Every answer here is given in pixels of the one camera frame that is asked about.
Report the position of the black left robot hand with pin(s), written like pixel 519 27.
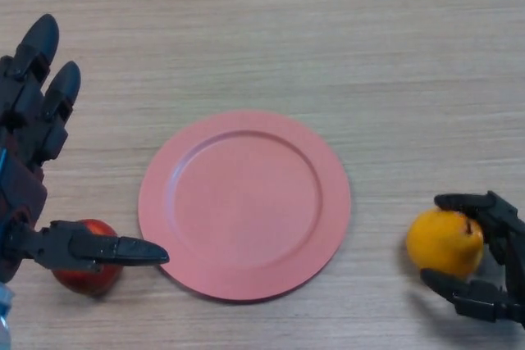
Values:
pixel 22 194

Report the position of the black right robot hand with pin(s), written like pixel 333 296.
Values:
pixel 508 235

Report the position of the yellow pear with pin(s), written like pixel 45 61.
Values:
pixel 443 243

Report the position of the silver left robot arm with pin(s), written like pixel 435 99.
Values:
pixel 5 317

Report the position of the pink round plate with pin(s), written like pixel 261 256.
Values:
pixel 244 206

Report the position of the red apple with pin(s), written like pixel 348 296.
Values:
pixel 86 282

